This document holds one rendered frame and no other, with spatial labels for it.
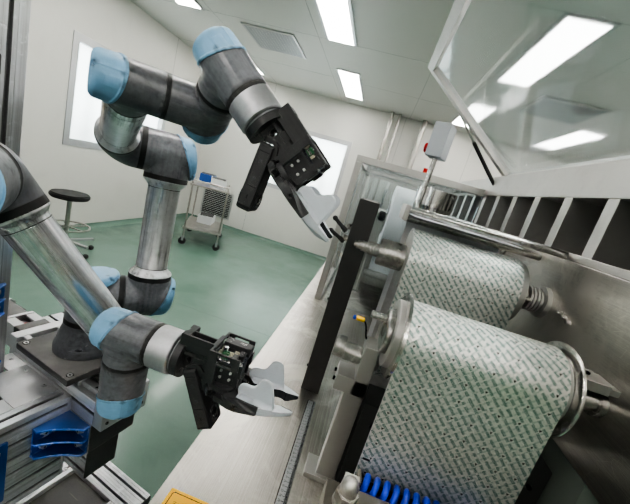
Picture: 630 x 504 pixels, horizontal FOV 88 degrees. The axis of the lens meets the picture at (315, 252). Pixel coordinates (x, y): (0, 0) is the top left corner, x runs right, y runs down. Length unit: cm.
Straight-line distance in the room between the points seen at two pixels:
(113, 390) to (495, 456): 62
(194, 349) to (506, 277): 62
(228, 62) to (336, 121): 566
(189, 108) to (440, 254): 56
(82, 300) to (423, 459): 65
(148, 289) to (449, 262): 80
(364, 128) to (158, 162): 534
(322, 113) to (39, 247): 579
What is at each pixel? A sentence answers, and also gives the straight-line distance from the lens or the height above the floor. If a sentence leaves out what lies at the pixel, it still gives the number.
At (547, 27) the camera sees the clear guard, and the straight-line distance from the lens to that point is 89.
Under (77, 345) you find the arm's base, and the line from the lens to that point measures 112.
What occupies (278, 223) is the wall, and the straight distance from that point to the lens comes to 633.
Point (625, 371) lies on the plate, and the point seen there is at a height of 132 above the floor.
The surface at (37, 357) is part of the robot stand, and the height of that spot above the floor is 82.
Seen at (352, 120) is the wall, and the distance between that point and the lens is 618.
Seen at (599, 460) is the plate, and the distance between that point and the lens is 70.
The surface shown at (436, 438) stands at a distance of 61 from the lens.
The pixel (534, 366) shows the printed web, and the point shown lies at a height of 129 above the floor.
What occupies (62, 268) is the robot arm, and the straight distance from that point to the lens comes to 72.
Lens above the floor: 146
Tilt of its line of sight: 13 degrees down
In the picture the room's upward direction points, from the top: 16 degrees clockwise
